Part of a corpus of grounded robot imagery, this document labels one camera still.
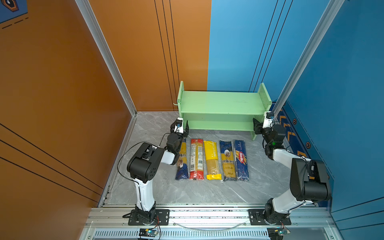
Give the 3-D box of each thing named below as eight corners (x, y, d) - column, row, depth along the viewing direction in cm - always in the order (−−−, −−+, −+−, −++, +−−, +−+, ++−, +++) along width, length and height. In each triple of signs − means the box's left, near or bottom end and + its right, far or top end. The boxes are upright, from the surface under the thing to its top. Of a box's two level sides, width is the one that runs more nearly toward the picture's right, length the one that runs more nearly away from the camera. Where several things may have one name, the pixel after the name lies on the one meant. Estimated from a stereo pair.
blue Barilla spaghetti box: (236, 180, 87) (237, 177, 84) (234, 143, 104) (235, 139, 101) (247, 181, 87) (249, 179, 83) (244, 144, 103) (245, 140, 100)
